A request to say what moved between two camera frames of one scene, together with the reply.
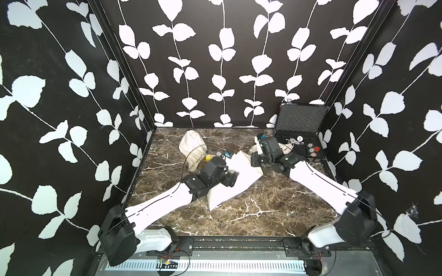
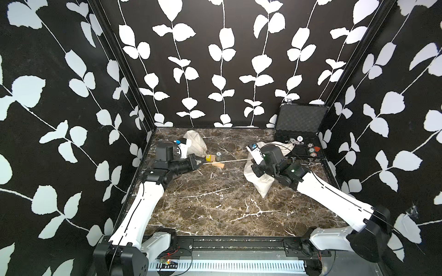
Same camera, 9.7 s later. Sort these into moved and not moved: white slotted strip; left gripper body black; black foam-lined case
Moved: left gripper body black
Not moved: white slotted strip; black foam-lined case
